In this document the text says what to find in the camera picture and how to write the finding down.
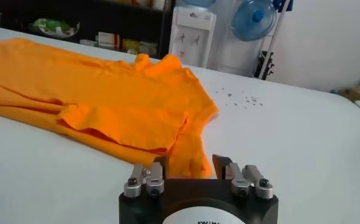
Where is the tan cardboard box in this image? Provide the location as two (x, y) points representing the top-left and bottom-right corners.
(339, 83), (360, 103)

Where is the red white medicine box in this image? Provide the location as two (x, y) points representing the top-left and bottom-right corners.
(97, 32), (122, 49)

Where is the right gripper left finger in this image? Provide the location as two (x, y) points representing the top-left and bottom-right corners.
(123, 155), (170, 198)

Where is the blue capped water jug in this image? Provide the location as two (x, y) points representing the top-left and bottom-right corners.
(230, 0), (277, 42)

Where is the orange t-shirt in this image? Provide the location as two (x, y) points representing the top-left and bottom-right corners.
(0, 37), (220, 180)

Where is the white metal jug rack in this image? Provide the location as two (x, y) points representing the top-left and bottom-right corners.
(228, 0), (293, 80)

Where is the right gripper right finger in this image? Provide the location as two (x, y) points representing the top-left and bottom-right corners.
(212, 154), (274, 200)

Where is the white water dispenser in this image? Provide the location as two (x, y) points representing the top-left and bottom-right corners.
(168, 5), (217, 68)

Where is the bowl with green packets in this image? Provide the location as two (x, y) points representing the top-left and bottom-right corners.
(32, 18), (80, 39)

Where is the large white table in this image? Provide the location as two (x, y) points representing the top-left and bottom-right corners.
(0, 24), (360, 224)

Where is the black shelving unit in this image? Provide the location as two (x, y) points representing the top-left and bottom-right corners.
(0, 0), (176, 60)

